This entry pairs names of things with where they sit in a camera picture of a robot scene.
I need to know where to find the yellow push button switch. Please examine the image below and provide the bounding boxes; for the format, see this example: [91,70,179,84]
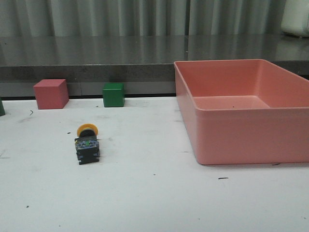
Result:
[74,123,100,165]

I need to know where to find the green cube near bin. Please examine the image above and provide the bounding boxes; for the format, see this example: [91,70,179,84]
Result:
[102,83,125,107]

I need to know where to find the grey stone counter ledge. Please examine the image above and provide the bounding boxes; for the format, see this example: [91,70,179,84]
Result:
[0,34,309,99]

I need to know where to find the pink plastic bin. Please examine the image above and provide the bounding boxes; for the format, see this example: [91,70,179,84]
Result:
[174,59,309,165]

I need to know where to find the pink cube near counter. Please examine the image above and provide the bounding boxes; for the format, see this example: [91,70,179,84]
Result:
[33,79,69,110]

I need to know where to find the green cube far left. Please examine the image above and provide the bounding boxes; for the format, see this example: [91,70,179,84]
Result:
[0,97,5,116]

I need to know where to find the white object on counter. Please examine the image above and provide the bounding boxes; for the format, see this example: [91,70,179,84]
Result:
[281,0,309,37]

